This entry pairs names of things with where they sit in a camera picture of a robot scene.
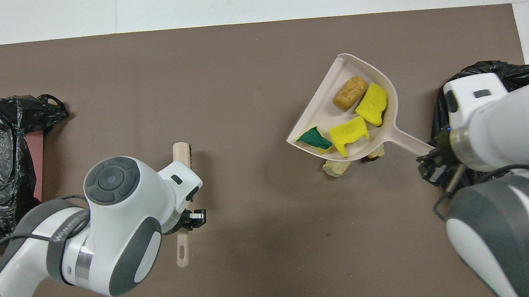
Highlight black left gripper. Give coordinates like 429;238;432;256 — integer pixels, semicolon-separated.
174;209;208;234

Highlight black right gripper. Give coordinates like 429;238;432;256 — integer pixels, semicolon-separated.
415;124;462;186

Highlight beige hand brush black bristles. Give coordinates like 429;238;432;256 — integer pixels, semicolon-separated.
166;142;204;268

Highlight orange-brown sponge chunk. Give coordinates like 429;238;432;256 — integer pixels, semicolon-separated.
331;75;370;112

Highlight yellow sponge piece green backing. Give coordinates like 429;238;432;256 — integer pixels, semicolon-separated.
295;124;335;157

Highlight beige plastic dustpan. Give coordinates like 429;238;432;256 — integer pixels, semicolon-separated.
279;46;436;168

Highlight black trash bag bin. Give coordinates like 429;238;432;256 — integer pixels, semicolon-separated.
424;57;529;192

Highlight large brown table mat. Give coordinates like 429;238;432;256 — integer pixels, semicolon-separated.
0;0;529;297

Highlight pink box under bag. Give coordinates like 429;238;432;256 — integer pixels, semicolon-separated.
27;130;50;203

